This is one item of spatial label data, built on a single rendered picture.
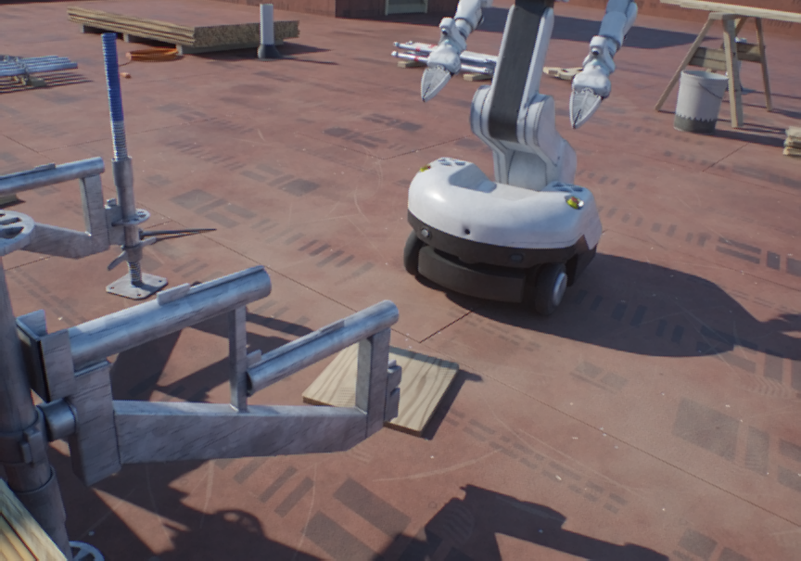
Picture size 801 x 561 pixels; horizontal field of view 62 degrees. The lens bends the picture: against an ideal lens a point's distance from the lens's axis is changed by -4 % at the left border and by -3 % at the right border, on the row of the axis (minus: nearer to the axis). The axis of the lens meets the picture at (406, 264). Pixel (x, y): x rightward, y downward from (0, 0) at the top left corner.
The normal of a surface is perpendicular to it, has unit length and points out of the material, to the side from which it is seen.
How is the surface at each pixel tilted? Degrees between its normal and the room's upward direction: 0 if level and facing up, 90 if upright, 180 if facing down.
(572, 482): 0
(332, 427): 90
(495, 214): 49
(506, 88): 70
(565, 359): 0
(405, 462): 0
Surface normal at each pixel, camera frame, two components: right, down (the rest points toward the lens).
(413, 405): 0.06, -0.90
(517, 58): -0.44, 0.02
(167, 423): 0.76, 0.32
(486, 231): -0.30, 0.41
